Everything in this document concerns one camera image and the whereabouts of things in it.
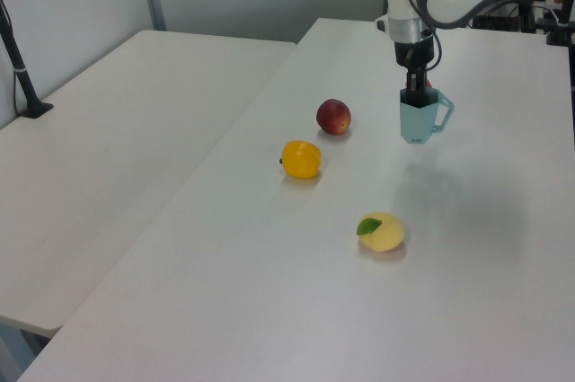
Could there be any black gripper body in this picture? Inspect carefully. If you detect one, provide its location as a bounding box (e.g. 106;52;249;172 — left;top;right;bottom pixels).
394;38;435;76

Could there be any light blue faceted mug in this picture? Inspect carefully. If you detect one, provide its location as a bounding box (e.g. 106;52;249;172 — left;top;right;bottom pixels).
399;87;456;147

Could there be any dark red toy nectarine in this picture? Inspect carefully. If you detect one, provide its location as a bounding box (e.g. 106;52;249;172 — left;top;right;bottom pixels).
315;98;353;136

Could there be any black electronics box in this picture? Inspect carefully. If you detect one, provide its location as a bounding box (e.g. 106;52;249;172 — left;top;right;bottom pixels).
471;13;525;33

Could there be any yellow toy bell pepper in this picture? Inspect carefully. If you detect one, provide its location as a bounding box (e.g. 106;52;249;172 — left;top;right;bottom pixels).
279;139;323;180

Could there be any yellow toy peach with leaf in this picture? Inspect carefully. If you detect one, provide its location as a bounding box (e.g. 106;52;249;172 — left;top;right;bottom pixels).
356;211;406;253

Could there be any white side table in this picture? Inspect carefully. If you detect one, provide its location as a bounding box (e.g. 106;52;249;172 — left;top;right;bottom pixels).
0;30;297;382

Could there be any black pole with base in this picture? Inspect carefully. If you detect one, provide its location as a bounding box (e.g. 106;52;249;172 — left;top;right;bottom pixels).
0;0;54;120

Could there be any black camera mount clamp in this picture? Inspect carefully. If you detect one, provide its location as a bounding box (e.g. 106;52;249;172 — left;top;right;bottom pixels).
544;0;575;47

